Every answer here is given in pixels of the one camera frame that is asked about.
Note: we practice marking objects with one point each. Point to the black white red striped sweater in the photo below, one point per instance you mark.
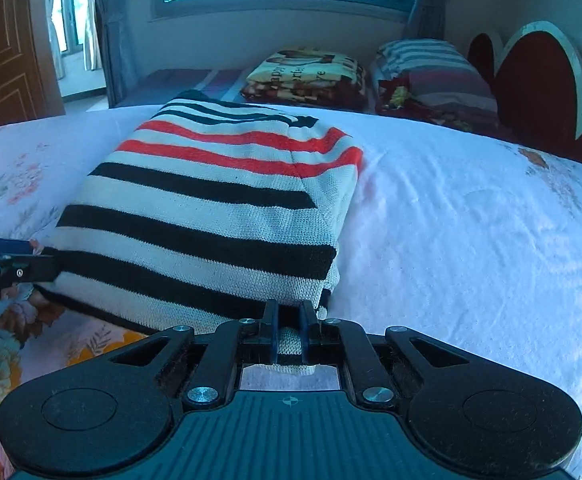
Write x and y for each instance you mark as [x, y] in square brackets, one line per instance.
[206, 220]

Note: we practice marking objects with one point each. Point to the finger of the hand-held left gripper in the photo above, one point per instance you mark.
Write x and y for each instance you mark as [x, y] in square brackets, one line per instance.
[36, 267]
[1, 246]

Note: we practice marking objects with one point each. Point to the brown wooden door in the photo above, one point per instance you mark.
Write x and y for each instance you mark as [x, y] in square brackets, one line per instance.
[6, 60]

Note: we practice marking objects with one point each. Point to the red floral cloth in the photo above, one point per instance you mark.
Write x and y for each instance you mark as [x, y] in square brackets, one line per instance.
[411, 102]

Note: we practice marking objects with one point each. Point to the white floral blanket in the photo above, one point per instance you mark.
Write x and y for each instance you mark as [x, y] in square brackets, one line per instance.
[471, 260]

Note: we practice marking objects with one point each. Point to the striped bed sheet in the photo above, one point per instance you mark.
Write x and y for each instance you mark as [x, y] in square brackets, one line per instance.
[171, 85]

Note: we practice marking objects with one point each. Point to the striped pillow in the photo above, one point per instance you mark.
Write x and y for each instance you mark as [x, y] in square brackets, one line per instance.
[436, 72]

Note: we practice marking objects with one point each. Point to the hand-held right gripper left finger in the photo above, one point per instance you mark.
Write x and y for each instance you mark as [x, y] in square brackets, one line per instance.
[271, 335]

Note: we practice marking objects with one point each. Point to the folded printed blanket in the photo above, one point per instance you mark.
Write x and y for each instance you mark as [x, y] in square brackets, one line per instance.
[306, 77]

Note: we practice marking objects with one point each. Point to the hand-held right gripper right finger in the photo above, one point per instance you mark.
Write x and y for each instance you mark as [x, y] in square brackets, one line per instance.
[308, 335]

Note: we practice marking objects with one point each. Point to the grey curtain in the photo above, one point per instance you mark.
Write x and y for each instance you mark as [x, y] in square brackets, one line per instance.
[431, 5]
[108, 35]

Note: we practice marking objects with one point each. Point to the red white heart-shaped headboard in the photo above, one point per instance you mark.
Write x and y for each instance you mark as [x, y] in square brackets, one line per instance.
[536, 85]

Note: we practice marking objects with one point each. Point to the white sheer curtain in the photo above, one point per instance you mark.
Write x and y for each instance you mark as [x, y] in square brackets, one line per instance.
[56, 20]

